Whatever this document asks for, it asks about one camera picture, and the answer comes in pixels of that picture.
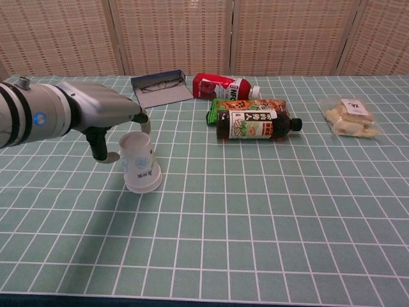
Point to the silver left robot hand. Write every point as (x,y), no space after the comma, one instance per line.
(102,107)

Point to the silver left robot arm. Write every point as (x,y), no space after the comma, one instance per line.
(32,112)

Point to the thin-framed eyeglasses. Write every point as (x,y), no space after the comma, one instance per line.
(159,85)

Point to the blue open glasses case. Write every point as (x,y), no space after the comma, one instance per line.
(166,94)

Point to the woven bamboo screen panel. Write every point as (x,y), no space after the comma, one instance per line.
(380,35)
(175,35)
(287,35)
(57,35)

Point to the red juice bottle white cap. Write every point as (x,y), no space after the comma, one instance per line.
(220,87)

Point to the green orange snack bag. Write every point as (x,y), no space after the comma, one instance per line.
(249,105)

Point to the dark tea bottle black cap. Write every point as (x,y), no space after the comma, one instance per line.
(255,126)

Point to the green grid tablecloth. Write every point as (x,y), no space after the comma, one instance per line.
(255,224)

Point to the clear bag of biscuits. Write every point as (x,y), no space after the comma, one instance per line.
(350,120)

